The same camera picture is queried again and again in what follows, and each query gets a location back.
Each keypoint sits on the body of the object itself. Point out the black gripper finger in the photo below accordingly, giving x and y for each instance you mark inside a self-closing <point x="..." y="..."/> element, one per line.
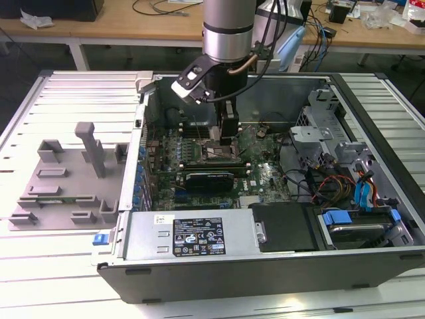
<point x="219" y="113"/>
<point x="230" y="126"/>

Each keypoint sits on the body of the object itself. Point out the CPU socket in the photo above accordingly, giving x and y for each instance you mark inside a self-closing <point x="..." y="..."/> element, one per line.
<point x="216" y="152"/>

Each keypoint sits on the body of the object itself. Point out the RAM slot white clips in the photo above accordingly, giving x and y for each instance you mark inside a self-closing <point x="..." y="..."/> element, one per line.
<point x="240" y="173"/>
<point x="206" y="125"/>

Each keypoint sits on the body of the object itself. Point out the round coin battery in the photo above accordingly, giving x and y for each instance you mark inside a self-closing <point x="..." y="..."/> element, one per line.
<point x="261" y="132"/>

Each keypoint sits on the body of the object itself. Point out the black graphics card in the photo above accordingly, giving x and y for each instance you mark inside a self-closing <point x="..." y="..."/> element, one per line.
<point x="209" y="182"/>

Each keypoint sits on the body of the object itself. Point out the green motherboard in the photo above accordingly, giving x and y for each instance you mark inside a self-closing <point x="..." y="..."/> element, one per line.
<point x="265" y="189"/>

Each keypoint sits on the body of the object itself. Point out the silver finned heatsink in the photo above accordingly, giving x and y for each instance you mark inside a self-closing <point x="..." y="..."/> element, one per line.
<point x="250" y="201"/>

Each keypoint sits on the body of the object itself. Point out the silver metal disk bay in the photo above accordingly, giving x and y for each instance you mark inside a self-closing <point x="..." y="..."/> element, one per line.
<point x="310" y="134"/>

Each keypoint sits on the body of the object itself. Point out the tall black box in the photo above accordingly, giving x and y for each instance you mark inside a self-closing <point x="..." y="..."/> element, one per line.
<point x="307" y="10"/>

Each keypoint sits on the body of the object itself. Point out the wooden desk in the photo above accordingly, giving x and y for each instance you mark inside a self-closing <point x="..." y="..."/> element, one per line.
<point x="133" y="30"/>

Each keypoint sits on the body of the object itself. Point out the small black device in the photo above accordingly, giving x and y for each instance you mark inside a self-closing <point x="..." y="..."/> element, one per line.
<point x="330" y="32"/>

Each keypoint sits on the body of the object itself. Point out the black plastic shroud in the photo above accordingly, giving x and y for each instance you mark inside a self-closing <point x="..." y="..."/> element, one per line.
<point x="285" y="229"/>

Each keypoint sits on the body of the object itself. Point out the small black open box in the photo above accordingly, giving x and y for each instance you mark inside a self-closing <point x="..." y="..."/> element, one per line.
<point x="338" y="15"/>

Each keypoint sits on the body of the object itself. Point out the silver power supply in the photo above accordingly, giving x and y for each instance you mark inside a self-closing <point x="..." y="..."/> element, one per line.
<point x="146" y="239"/>

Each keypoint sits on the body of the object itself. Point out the open black PC case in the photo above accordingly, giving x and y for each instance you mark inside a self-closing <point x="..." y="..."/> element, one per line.
<point x="299" y="276"/>

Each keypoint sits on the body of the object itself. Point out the grey parts rack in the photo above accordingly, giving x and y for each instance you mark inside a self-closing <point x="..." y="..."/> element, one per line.
<point x="73" y="192"/>

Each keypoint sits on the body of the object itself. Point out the clear plastic bags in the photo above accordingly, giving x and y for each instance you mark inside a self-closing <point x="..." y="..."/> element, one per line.
<point x="382" y="16"/>

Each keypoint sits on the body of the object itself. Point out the hard disk in blue carrier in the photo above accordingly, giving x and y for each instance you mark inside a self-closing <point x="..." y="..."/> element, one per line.
<point x="358" y="234"/>

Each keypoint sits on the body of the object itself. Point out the blue case latch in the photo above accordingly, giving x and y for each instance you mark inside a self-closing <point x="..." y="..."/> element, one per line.
<point x="99" y="240"/>

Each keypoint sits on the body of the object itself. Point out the green RAM stick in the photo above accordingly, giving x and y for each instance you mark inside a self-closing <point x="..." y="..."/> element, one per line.
<point x="66" y="200"/>

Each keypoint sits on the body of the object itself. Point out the wide black box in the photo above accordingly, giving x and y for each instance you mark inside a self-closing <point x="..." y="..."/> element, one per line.
<point x="66" y="8"/>

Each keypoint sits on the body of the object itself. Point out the white and red bag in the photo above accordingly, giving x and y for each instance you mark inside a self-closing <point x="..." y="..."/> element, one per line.
<point x="415" y="13"/>

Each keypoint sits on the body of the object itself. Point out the crumpled white paper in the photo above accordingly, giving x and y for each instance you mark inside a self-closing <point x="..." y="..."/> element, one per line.
<point x="34" y="20"/>

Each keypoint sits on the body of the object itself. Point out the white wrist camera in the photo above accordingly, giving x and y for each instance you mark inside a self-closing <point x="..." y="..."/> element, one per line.
<point x="186" y="88"/>

